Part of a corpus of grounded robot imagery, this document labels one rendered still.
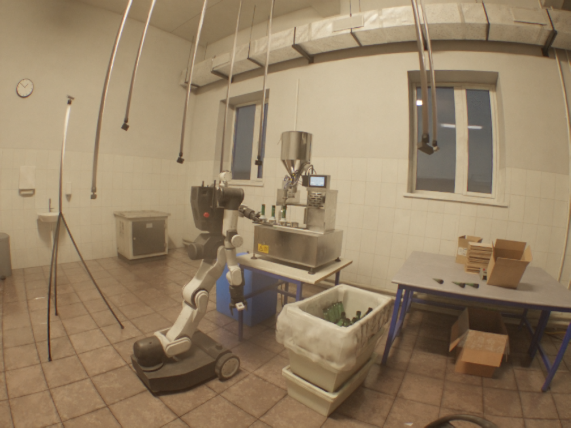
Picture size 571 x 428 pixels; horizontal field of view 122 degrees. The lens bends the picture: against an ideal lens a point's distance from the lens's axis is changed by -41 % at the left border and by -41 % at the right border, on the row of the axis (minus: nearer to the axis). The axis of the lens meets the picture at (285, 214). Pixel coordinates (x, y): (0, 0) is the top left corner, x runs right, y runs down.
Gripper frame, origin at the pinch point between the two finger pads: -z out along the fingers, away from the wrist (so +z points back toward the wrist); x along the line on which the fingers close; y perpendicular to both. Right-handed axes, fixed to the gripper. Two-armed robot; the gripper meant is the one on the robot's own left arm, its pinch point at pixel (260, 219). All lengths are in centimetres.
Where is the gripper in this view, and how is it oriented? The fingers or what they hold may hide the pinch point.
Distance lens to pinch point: 234.9
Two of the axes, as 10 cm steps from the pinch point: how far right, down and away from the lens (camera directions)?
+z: -7.8, -3.6, 5.1
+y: 2.8, -9.3, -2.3
